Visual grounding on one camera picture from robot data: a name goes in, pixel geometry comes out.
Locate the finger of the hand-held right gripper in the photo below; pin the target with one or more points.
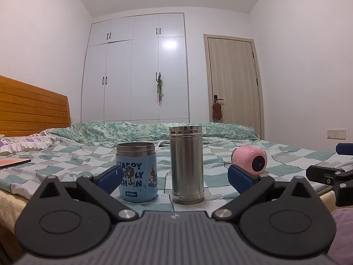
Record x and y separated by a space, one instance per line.
342 187
345 149

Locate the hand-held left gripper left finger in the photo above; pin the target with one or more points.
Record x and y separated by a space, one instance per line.
109 179

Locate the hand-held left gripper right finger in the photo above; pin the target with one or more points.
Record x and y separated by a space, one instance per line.
240 179

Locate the blue cartoon print cup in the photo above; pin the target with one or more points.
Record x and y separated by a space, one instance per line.
136 171

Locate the stainless steel cup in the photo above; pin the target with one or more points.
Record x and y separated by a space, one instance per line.
186 165

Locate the checked bedsheet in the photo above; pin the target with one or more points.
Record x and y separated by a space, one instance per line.
69 160

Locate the purple cloth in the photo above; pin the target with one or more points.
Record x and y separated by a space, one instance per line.
344 234

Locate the green floral quilt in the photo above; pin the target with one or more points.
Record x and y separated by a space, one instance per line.
124 131

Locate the purple floral pillow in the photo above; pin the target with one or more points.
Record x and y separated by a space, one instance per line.
19 143

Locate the light wooden door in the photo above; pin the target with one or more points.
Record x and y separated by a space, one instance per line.
234 82

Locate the pink flat book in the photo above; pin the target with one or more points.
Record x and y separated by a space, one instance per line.
12 163

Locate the green hanging ornament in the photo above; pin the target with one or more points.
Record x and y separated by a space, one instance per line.
159 87

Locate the white wardrobe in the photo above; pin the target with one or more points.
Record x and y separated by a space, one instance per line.
124 74

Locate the wooden headboard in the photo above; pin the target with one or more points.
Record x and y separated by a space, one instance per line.
30 107

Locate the wall socket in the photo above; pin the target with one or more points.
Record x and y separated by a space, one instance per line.
336 134

